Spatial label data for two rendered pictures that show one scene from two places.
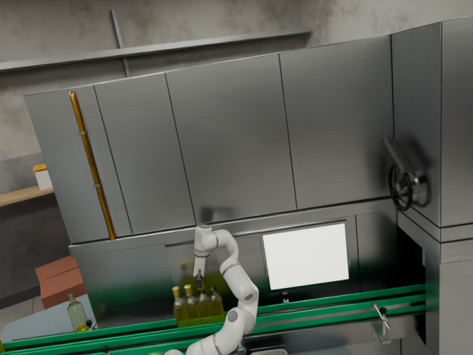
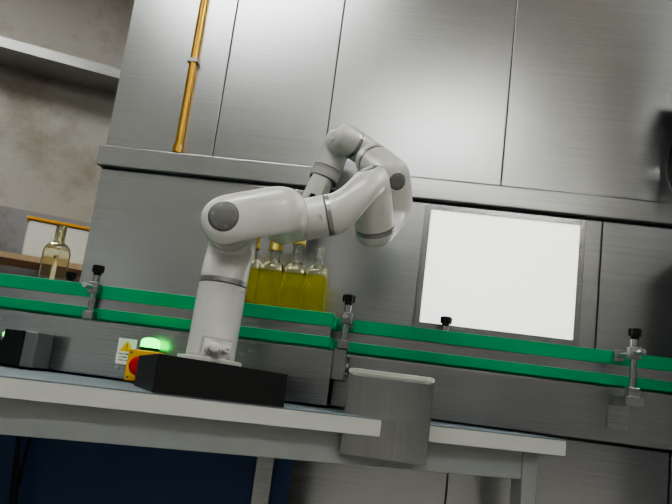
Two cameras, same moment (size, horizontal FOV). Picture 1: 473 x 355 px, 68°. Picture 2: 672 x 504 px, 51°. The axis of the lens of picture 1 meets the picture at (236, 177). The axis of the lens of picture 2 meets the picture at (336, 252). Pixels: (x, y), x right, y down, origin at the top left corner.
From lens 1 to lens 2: 1.32 m
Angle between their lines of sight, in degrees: 27
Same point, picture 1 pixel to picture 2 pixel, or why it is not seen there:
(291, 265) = (469, 282)
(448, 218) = not seen: outside the picture
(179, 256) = not seen: hidden behind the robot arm
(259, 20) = not seen: hidden behind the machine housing
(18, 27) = (111, 33)
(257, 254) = (412, 242)
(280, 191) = (479, 146)
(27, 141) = (35, 190)
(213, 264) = (329, 240)
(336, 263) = (553, 300)
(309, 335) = (478, 386)
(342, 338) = (543, 413)
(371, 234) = (627, 268)
